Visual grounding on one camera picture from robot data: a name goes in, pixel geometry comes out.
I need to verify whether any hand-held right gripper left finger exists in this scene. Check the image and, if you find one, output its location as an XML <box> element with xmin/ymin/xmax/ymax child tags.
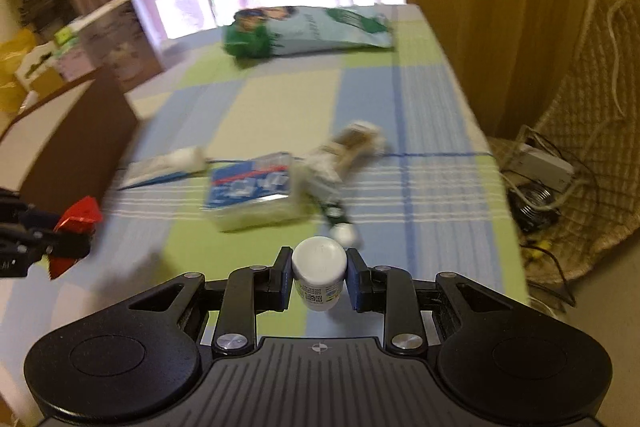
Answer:
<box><xmin>129</xmin><ymin>247</ymin><xmax>293</xmax><ymax>356</ymax></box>

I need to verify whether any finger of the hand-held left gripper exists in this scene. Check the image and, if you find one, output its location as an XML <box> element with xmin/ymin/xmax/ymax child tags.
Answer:
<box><xmin>0</xmin><ymin>188</ymin><xmax>46</xmax><ymax>230</ymax></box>
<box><xmin>0</xmin><ymin>228</ymin><xmax>57</xmax><ymax>279</ymax></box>

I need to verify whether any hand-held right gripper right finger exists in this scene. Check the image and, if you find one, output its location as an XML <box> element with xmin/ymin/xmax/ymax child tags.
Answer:
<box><xmin>346</xmin><ymin>248</ymin><xmax>513</xmax><ymax>356</ymax></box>

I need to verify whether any small white bottle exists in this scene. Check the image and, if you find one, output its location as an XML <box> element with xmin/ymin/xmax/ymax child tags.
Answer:
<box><xmin>291</xmin><ymin>237</ymin><xmax>348</xmax><ymax>313</ymax></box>

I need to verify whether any red foil packet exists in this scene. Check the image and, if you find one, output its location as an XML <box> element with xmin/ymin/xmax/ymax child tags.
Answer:
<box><xmin>46</xmin><ymin>195</ymin><xmax>104</xmax><ymax>281</ymax></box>

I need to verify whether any checked cloth covered desktop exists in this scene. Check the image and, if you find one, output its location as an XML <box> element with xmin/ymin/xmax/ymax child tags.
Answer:
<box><xmin>0</xmin><ymin>3</ymin><xmax>532</xmax><ymax>413</ymax></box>

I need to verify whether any small white ball object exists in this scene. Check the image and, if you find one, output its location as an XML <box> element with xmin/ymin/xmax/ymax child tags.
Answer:
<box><xmin>319</xmin><ymin>201</ymin><xmax>362</xmax><ymax>249</ymax></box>

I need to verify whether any brown cardboard box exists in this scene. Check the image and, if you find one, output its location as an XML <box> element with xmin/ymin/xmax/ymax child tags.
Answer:
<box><xmin>0</xmin><ymin>66</ymin><xmax>141</xmax><ymax>228</ymax></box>

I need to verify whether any blue tissue pack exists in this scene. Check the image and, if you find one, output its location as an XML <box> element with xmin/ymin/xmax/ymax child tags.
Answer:
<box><xmin>201</xmin><ymin>151</ymin><xmax>310</xmax><ymax>233</ymax></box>

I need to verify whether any brown and white packet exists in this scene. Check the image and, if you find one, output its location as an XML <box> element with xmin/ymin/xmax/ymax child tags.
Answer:
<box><xmin>304</xmin><ymin>120</ymin><xmax>389</xmax><ymax>195</ymax></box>

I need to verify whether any small cardboard box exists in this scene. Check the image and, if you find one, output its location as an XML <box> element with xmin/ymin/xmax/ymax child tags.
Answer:
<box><xmin>14</xmin><ymin>41</ymin><xmax>68</xmax><ymax>100</ymax></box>

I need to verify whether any yellow plastic bag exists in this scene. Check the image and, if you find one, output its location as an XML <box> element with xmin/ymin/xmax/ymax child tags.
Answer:
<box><xmin>0</xmin><ymin>29</ymin><xmax>39</xmax><ymax>112</ymax></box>

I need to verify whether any white toothpaste tube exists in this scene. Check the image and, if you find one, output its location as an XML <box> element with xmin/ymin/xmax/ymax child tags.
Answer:
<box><xmin>116</xmin><ymin>146</ymin><xmax>209</xmax><ymax>192</ymax></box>

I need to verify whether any white printed box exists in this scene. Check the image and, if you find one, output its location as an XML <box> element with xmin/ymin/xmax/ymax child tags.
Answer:
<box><xmin>52</xmin><ymin>0</ymin><xmax>166</xmax><ymax>84</ymax></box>

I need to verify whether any white power adapter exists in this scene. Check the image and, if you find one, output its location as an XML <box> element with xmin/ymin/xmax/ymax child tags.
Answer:
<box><xmin>502</xmin><ymin>127</ymin><xmax>577</xmax><ymax>210</ymax></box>

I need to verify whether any green and white bag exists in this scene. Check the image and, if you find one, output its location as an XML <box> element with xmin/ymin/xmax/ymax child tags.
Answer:
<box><xmin>222</xmin><ymin>5</ymin><xmax>396</xmax><ymax>58</ymax></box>

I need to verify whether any wicker chair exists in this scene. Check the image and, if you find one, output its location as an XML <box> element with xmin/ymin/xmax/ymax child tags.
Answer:
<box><xmin>520</xmin><ymin>0</ymin><xmax>640</xmax><ymax>284</ymax></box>

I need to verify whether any mustard yellow curtain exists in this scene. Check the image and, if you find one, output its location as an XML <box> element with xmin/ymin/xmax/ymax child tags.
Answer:
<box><xmin>399</xmin><ymin>0</ymin><xmax>603</xmax><ymax>140</ymax></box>

